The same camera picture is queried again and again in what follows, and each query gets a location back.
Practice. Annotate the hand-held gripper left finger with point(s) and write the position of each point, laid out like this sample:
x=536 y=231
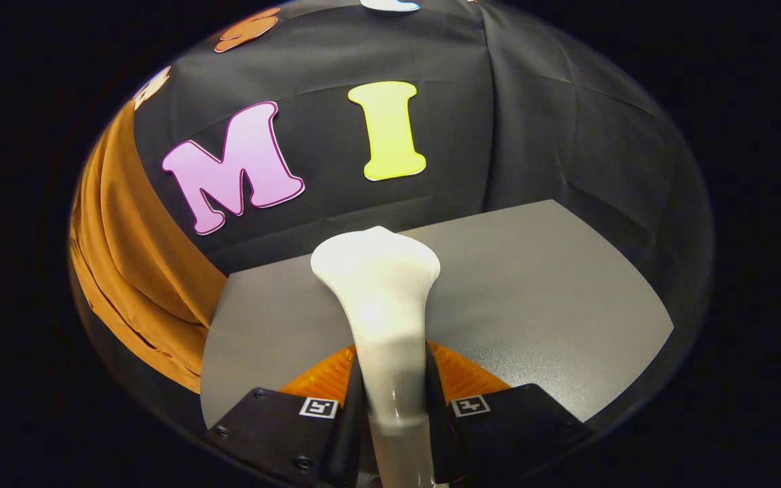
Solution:
x=348 y=447

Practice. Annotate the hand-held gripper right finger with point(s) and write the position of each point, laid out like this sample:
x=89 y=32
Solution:
x=438 y=444

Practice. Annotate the black backdrop cloth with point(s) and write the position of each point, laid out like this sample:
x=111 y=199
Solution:
x=533 y=135

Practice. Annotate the white garment steamer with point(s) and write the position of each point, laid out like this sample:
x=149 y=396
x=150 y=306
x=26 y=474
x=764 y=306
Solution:
x=384 y=305

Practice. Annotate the orange-brown button shirt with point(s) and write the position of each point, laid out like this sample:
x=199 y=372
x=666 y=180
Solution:
x=133 y=257

